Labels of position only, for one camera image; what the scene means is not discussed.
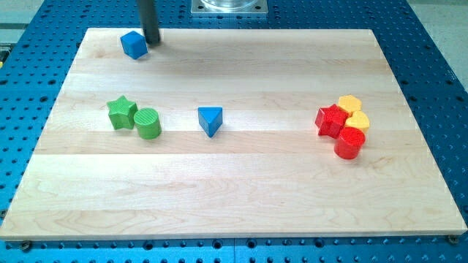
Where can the wooden board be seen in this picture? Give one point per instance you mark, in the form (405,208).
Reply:
(265,173)

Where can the blue triangle block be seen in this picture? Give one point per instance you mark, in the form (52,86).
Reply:
(210,119)

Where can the green cylinder block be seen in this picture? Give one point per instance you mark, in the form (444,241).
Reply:
(147,123)

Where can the red star block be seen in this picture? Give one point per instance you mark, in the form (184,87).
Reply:
(330,121)

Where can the green star block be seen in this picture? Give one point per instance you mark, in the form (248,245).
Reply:
(121,113)

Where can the red cylinder block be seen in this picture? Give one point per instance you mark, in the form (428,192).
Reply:
(349,143)

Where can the yellow hexagon block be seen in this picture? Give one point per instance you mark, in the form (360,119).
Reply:
(349,104)

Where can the yellow heart block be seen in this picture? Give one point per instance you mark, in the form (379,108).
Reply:
(358,120)

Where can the blue cube block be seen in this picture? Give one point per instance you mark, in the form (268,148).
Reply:
(134,45)

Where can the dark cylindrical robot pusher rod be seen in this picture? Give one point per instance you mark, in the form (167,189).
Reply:
(149,21)

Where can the blue perforated metal table plate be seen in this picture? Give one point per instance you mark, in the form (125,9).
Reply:
(424,42)

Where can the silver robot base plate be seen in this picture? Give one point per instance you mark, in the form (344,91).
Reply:
(229,7)

